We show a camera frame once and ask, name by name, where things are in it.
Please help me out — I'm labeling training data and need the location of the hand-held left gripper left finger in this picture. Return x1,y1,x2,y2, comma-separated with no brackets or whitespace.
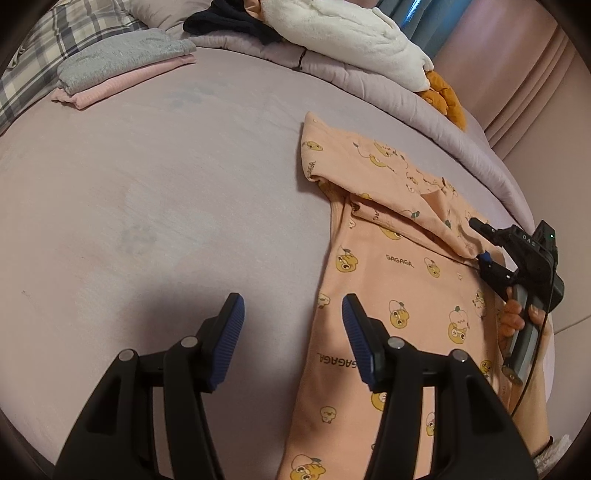
53,292,245,480

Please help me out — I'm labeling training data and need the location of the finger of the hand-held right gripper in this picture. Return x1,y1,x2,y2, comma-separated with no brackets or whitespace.
475,251,519,297
468,217,503,246

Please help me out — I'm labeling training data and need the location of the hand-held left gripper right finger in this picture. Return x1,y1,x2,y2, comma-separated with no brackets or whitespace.
342,293,539,480

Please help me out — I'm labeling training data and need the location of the peach printed pajama garment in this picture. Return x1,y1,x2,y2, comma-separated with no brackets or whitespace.
274,111,513,480

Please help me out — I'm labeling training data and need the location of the person's right forearm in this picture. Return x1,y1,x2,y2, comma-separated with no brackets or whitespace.
508,364,555,459

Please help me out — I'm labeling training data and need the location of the person's right hand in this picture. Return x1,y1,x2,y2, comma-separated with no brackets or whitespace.
498,299,555,370

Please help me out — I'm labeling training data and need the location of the pink upholstered bed surround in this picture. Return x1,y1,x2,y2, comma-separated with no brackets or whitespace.
434,0,591,333

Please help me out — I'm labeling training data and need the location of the bed with lilac sheet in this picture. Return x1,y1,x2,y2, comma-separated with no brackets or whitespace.
0,41,555,468

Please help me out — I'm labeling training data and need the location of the lilac quilted comforter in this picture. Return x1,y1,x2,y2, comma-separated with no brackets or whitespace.
129,0,529,224

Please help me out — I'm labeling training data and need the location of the blue curtain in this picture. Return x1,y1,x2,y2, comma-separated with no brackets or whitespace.
374,0,445,62

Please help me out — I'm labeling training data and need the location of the white goose plush toy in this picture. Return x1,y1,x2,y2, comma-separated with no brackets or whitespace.
259,0,469,132

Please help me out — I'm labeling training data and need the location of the pink folded cloth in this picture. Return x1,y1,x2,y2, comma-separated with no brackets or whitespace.
50,53,197,110

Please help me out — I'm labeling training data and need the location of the grey folded cloth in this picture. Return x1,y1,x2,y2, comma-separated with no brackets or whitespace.
58,28,197,93

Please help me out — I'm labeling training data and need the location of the dark navy cloth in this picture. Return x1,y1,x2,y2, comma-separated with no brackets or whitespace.
183,0,282,47

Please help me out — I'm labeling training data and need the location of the black wrist cord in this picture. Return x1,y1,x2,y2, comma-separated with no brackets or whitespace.
531,434,555,460

